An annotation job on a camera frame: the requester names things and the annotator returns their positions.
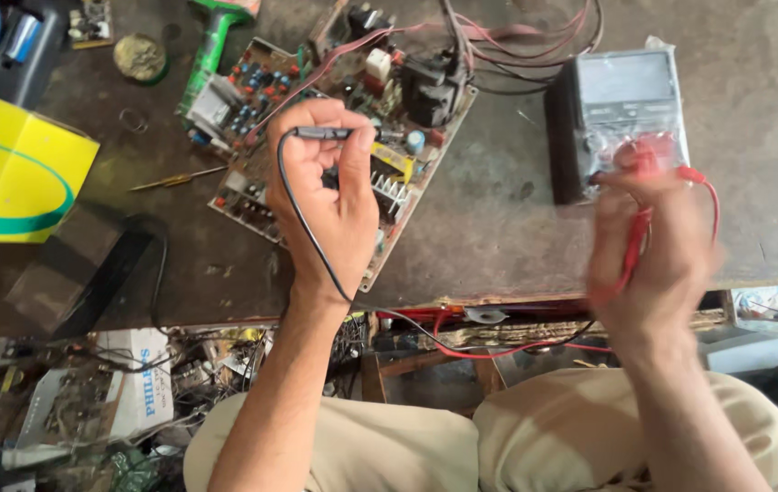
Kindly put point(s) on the person's right hand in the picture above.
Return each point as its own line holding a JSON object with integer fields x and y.
{"x": 669, "y": 273}

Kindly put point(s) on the person's left hand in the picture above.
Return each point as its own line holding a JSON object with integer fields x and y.
{"x": 341, "y": 225}

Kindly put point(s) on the person's right fingers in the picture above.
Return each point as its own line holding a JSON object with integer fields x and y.
{"x": 628, "y": 184}

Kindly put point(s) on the red test probe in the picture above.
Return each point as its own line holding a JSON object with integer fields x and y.
{"x": 635, "y": 246}

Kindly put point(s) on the black test probe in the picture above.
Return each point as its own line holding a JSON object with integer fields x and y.
{"x": 324, "y": 132}

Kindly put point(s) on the grey analog multimeter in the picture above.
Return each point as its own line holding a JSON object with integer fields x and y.
{"x": 625, "y": 85}

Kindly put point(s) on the white tape roll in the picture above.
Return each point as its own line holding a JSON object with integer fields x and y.
{"x": 486, "y": 315}

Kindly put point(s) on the white appliance casing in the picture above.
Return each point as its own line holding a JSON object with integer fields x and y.
{"x": 758, "y": 341}

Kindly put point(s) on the large populated circuit board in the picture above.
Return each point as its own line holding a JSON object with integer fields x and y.
{"x": 399, "y": 102}

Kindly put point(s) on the person's beige trousers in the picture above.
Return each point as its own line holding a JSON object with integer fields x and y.
{"x": 396, "y": 444}

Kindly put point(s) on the green soldering gun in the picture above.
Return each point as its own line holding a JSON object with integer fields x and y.
{"x": 210, "y": 61}

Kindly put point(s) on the round solder paste tin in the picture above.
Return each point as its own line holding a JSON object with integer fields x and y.
{"x": 140, "y": 58}

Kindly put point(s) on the white cardboard box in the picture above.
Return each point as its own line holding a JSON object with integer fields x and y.
{"x": 146, "y": 389}

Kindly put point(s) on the small circuit board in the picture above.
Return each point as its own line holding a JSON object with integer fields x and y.
{"x": 90, "y": 22}

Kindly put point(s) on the heap of electronic scrap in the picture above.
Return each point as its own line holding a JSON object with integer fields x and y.
{"x": 68, "y": 410}

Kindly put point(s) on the black device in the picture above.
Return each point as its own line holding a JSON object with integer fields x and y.
{"x": 23, "y": 54}

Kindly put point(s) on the yellow cardboard box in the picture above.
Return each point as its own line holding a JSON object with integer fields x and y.
{"x": 10, "y": 171}

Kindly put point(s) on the wooden stool frame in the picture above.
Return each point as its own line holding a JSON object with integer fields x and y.
{"x": 430, "y": 372}

